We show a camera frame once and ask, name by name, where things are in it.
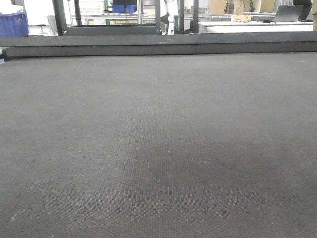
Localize blue bin on background shelf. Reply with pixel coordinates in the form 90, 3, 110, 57
112, 4, 135, 13

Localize white work table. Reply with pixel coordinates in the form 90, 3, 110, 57
199, 21, 314, 34

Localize white perforated basket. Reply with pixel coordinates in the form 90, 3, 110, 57
79, 0, 105, 15

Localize black stool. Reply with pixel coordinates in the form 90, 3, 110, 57
36, 24, 48, 37

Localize black laptop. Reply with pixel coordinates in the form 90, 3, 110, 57
272, 5, 303, 23

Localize blue plastic crate background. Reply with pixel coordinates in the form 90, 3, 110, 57
0, 12, 29, 37

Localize black metal frame rack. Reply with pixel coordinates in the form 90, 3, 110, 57
53, 0, 199, 36

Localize black table edge rail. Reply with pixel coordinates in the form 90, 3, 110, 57
0, 31, 317, 60

